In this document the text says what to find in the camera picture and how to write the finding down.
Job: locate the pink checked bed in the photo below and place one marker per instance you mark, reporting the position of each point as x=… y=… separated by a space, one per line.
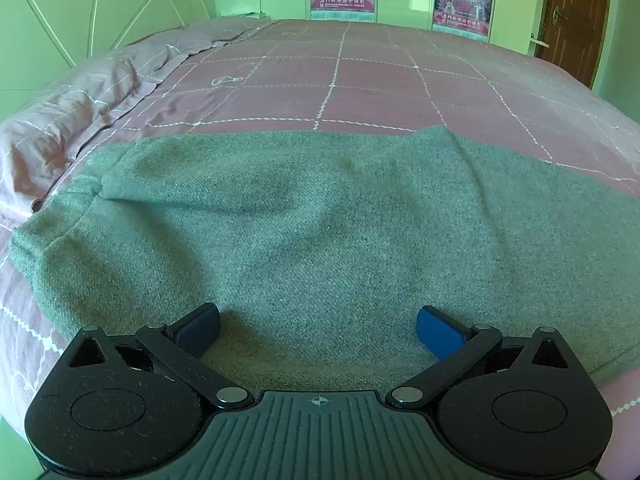
x=375 y=80

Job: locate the white corner shelf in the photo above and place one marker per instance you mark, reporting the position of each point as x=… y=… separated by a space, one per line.
x=542 y=5

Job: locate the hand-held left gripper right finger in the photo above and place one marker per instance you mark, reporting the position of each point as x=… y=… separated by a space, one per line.
x=439 y=335

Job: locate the white headboard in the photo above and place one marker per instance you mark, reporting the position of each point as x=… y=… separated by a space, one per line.
x=50 y=10

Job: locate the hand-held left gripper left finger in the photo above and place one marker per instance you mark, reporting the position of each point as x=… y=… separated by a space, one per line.
x=200 y=334

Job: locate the light pink pillow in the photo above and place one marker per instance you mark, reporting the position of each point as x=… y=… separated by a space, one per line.
x=60 y=110

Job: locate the grey pants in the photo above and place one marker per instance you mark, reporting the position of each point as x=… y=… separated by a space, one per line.
x=320 y=220

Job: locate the brown wooden door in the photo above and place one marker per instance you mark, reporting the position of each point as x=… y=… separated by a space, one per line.
x=575 y=15

